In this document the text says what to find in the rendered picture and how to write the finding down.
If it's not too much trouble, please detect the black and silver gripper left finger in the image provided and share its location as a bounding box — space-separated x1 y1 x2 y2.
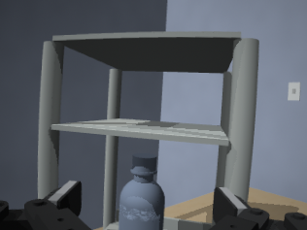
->
0 181 91 230

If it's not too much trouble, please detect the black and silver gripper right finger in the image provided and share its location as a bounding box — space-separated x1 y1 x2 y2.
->
209 187 307 230

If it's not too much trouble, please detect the blue-grey bottle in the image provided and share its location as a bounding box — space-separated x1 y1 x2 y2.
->
119 153 165 230

